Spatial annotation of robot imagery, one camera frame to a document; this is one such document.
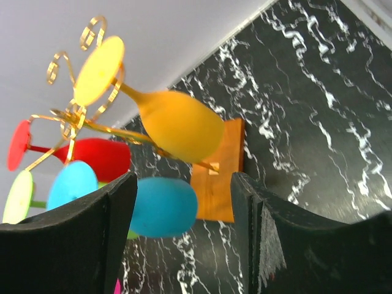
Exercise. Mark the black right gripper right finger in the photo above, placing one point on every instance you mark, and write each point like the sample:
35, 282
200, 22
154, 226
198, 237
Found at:
284, 248

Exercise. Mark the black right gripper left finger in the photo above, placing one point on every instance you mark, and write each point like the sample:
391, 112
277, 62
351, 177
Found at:
76, 248

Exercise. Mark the pink plastic wine glass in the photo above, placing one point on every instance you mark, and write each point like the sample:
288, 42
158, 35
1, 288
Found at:
117, 289

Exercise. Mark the green wine glass front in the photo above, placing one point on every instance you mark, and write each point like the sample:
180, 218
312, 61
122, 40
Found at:
21, 199

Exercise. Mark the red plastic wine glass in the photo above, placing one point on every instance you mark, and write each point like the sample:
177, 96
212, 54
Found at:
109, 159

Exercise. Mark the blue plastic wine glass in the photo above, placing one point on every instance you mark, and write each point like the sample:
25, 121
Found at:
164, 207

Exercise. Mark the orange plastic wine glass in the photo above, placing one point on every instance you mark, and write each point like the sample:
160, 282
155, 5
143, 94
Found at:
175, 121

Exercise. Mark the orange wooden rack base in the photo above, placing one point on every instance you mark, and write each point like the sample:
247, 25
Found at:
213, 188

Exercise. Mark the gold wire wine glass rack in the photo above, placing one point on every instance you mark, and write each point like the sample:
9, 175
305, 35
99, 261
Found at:
75, 117

